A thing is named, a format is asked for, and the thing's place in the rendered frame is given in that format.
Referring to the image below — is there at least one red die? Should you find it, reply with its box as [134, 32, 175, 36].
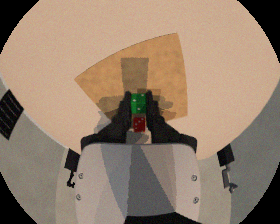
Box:
[133, 117, 145, 132]

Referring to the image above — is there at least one tan mat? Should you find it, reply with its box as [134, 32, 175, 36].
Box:
[74, 33, 188, 121]

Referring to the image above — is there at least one green die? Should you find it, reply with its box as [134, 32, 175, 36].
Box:
[131, 94, 147, 113]

